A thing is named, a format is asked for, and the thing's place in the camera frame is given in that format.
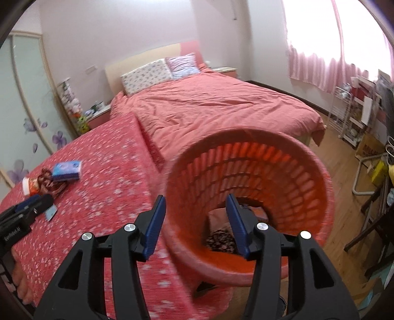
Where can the red floral table cloth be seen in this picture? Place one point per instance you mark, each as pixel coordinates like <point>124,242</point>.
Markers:
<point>120,165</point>

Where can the black floral cloth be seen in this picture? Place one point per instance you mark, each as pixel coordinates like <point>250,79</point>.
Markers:
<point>222,241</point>

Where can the white mug on nightstand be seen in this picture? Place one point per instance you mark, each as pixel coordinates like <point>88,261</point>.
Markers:
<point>99,106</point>

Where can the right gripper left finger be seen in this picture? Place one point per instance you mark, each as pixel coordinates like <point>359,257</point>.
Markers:
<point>151,225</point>

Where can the white tissue paper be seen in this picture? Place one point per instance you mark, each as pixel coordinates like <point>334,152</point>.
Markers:
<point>218,219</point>

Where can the cluttered desk with items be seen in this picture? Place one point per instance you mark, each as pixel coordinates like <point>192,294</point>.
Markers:
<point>375,149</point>

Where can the dark wooden chair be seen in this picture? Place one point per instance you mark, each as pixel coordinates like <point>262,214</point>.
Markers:
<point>378,218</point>

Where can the beige pink headboard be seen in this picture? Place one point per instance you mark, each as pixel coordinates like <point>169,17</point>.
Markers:
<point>114,71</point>

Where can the person left hand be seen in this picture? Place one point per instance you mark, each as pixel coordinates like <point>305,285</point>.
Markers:
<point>20,280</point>

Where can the striped pink pillow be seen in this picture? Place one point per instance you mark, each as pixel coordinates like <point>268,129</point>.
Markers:
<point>182,66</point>

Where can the blue tissue pack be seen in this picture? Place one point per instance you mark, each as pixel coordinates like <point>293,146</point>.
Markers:
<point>67,171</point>

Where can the hanging plush toy holder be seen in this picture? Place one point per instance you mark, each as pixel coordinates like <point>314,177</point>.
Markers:
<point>73,107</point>

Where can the bed with pink duvet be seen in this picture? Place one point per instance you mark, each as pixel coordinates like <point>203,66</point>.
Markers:
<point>175,113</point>

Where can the sliding wardrobe with flowers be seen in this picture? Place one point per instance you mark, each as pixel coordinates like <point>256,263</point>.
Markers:
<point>34,123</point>

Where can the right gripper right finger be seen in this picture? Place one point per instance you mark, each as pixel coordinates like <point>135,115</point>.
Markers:
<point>242,221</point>

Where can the orange plastic laundry basket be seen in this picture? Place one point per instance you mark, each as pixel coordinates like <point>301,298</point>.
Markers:
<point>260,168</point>

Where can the floral white pillow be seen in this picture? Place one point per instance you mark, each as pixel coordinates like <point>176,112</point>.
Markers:
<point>146,76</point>

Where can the pink window curtains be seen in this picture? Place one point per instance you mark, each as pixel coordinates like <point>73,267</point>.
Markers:
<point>331,41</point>

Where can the orange white paper cup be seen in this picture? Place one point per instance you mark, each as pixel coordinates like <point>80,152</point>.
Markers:
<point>30,186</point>

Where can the brown plaid scrunchie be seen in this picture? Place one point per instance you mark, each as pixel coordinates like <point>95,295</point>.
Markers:
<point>48,186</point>

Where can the pink white left nightstand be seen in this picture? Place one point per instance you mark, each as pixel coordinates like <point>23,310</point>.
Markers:
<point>99,117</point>

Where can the right bedside nightstand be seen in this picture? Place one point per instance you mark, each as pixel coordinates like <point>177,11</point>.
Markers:
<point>228,71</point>

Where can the white wire rack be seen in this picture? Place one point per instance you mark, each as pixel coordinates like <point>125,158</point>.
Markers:
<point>340,108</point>

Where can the grey wrapper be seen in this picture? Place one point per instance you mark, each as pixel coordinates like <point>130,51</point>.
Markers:
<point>50,213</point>

